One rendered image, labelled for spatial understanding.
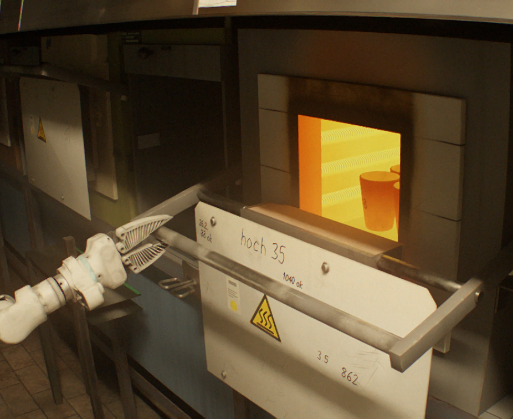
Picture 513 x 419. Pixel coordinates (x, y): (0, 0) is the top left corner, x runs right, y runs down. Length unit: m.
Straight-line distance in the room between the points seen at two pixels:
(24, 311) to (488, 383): 0.80
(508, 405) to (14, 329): 0.87
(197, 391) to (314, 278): 1.04
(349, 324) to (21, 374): 2.33
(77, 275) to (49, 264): 1.18
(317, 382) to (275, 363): 0.12
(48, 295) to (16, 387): 1.81
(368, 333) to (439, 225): 0.26
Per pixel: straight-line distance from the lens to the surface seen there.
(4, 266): 4.02
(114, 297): 2.02
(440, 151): 1.01
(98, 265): 1.19
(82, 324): 2.00
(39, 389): 2.92
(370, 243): 1.06
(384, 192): 1.26
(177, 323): 2.01
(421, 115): 1.02
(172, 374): 2.18
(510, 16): 0.57
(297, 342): 1.18
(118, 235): 1.23
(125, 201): 1.97
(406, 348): 0.81
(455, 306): 0.87
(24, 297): 1.17
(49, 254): 2.45
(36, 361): 3.15
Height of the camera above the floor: 1.51
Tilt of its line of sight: 18 degrees down
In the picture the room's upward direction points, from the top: 2 degrees counter-clockwise
